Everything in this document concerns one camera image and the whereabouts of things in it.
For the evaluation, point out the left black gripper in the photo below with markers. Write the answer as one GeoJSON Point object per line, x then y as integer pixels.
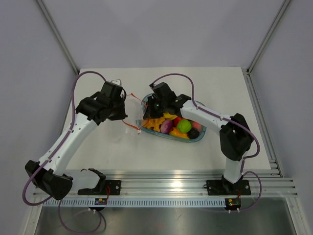
{"type": "Point", "coordinates": [122, 115]}

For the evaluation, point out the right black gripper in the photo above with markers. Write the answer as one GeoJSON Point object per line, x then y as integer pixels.
{"type": "Point", "coordinates": [150, 113]}

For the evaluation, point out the clear orange zip top bag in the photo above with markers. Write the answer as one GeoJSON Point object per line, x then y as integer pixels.
{"type": "Point", "coordinates": [135, 108]}

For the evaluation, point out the green round vegetable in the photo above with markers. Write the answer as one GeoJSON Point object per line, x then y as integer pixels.
{"type": "Point", "coordinates": [184, 126]}

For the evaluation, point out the dark purple plum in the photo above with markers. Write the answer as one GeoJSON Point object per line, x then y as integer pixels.
{"type": "Point", "coordinates": [193, 133]}

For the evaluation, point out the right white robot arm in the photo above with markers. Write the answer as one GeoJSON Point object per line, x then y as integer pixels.
{"type": "Point", "coordinates": [234, 133]}

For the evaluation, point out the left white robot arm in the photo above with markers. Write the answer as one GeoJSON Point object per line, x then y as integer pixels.
{"type": "Point", "coordinates": [48, 172]}

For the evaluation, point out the teal plastic food tray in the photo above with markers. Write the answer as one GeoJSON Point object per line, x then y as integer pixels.
{"type": "Point", "coordinates": [167, 136]}

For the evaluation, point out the yellow ginger root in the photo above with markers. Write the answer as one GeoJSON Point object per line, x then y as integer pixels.
{"type": "Point", "coordinates": [153, 123]}

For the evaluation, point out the yellow banana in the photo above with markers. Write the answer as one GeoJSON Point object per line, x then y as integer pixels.
{"type": "Point", "coordinates": [169, 116]}

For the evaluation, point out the purple onion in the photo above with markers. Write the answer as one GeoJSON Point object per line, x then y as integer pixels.
{"type": "Point", "coordinates": [167, 126]}

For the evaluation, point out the red apple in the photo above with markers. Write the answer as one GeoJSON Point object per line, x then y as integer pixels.
{"type": "Point", "coordinates": [176, 121]}

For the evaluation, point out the pink peach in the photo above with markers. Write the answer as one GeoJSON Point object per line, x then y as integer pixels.
{"type": "Point", "coordinates": [197, 126]}

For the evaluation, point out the left small circuit board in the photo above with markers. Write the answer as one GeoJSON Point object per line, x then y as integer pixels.
{"type": "Point", "coordinates": [101, 201]}

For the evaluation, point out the small circuit board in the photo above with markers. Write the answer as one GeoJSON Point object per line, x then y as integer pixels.
{"type": "Point", "coordinates": [233, 203]}
{"type": "Point", "coordinates": [101, 201]}

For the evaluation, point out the right small circuit board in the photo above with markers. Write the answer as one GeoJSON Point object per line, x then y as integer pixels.
{"type": "Point", "coordinates": [233, 203]}

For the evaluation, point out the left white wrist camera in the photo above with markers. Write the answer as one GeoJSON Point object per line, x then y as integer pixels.
{"type": "Point", "coordinates": [117, 82]}

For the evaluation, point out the aluminium mounting rail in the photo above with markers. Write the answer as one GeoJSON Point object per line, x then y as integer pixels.
{"type": "Point", "coordinates": [190, 183]}

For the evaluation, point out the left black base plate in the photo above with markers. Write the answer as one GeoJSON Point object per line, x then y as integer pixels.
{"type": "Point", "coordinates": [103, 188]}

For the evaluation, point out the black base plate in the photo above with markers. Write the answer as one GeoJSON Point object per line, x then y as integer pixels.
{"type": "Point", "coordinates": [224, 188]}
{"type": "Point", "coordinates": [103, 188]}

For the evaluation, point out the white slotted cable duct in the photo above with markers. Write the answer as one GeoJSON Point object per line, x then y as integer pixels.
{"type": "Point", "coordinates": [116, 202]}

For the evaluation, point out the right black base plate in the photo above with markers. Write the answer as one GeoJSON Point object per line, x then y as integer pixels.
{"type": "Point", "coordinates": [224, 188]}

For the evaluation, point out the left aluminium frame post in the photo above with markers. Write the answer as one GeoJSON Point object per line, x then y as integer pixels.
{"type": "Point", "coordinates": [56, 33]}

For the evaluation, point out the aluminium frame post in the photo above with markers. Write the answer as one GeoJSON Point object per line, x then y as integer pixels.
{"type": "Point", "coordinates": [269, 34]}
{"type": "Point", "coordinates": [56, 33]}

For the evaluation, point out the right aluminium frame post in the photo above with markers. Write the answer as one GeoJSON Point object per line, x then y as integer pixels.
{"type": "Point", "coordinates": [269, 34]}

